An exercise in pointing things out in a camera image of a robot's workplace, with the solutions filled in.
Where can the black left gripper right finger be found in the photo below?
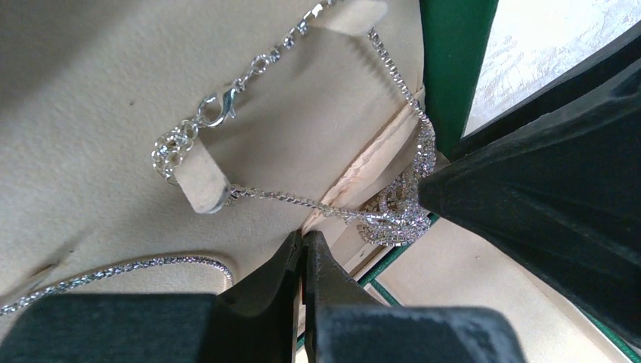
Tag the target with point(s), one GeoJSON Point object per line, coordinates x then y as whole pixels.
{"type": "Point", "coordinates": [344, 323]}

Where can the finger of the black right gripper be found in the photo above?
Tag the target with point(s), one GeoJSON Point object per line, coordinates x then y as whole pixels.
{"type": "Point", "coordinates": [554, 183]}

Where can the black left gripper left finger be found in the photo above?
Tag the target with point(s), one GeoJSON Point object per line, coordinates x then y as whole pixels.
{"type": "Point", "coordinates": [254, 321]}

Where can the green jewelry box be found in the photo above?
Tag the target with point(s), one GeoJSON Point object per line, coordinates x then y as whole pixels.
{"type": "Point", "coordinates": [87, 87]}

